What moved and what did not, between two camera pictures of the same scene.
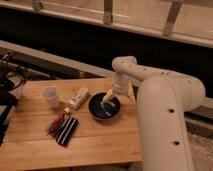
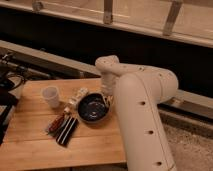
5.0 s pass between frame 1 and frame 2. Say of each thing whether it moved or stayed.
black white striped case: stayed
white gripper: moved
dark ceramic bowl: moved
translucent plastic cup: stayed
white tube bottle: stayed
